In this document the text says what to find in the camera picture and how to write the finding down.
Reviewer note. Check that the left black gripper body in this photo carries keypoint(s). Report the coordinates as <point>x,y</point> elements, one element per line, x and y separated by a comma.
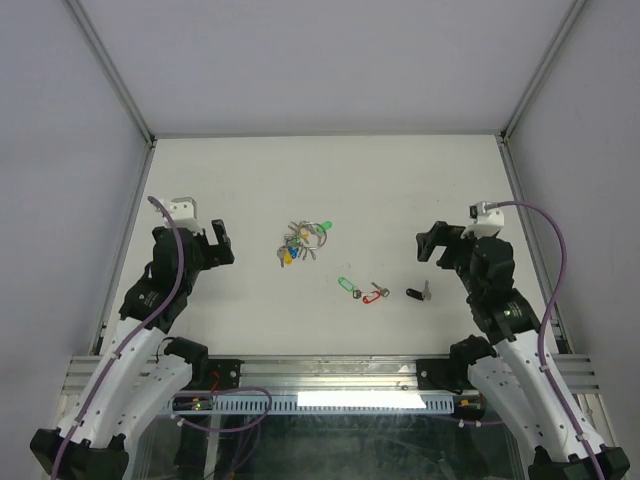
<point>209,255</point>

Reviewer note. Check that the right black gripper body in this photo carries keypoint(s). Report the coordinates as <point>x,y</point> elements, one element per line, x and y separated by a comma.
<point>458,248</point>

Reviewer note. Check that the large keyring with keys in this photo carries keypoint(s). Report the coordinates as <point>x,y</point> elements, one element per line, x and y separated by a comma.
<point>302,241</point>

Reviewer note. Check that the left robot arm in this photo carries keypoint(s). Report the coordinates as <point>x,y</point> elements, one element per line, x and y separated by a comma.
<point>96,439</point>

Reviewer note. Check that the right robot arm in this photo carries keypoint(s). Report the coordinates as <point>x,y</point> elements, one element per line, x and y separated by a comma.
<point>510,365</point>

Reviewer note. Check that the red tag with keys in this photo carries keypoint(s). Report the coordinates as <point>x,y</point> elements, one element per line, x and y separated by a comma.
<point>375,294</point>

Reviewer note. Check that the black tag with key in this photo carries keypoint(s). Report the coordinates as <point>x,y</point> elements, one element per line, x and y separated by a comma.
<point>421,295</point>

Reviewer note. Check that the green key tag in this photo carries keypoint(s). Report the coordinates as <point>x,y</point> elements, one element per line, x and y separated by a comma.
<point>346,284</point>

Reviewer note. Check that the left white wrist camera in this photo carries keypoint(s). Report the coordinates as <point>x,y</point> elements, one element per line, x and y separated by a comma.
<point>183,211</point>

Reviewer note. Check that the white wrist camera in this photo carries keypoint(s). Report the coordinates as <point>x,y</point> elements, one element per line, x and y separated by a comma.
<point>487,220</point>
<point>183,211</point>

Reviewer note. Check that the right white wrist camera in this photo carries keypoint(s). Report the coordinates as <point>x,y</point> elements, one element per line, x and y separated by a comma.
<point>487,220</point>

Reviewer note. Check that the aluminium mounting rail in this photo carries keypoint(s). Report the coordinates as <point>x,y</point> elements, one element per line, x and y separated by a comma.
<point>290,374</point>

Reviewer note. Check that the white slotted cable duct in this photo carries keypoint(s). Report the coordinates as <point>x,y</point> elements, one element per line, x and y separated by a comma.
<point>384,403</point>

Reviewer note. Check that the left aluminium frame post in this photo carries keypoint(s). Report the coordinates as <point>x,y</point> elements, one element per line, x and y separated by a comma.
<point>79,15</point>

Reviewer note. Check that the aluminium frame post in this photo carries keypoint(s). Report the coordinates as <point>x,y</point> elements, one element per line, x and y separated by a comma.
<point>79,15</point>
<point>545,65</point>

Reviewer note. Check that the right aluminium frame post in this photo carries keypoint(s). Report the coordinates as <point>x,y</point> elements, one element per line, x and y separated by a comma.
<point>545,65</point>

